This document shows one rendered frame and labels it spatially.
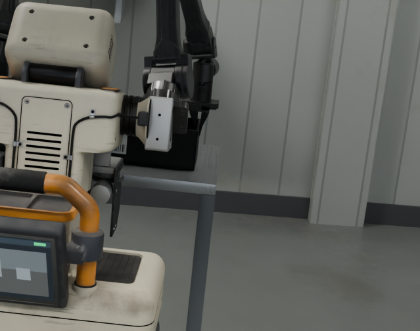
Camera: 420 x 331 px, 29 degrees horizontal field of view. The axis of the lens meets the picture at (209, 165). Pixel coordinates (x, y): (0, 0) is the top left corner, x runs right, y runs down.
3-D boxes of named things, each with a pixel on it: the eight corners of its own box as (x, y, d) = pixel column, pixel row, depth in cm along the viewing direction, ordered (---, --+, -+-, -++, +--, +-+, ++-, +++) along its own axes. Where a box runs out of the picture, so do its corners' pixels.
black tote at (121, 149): (-15, 148, 224) (-14, 108, 222) (2, 135, 241) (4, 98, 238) (194, 171, 224) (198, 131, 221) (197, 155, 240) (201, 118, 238)
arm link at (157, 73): (146, 88, 177) (170, 87, 176) (152, 56, 184) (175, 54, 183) (155, 117, 184) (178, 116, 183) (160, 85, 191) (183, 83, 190)
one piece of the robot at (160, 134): (167, 152, 170) (173, 98, 169) (144, 150, 170) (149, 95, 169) (171, 148, 180) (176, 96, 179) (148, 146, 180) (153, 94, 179)
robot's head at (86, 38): (104, 64, 164) (115, 4, 171) (-1, 52, 164) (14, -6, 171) (108, 102, 176) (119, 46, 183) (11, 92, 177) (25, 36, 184)
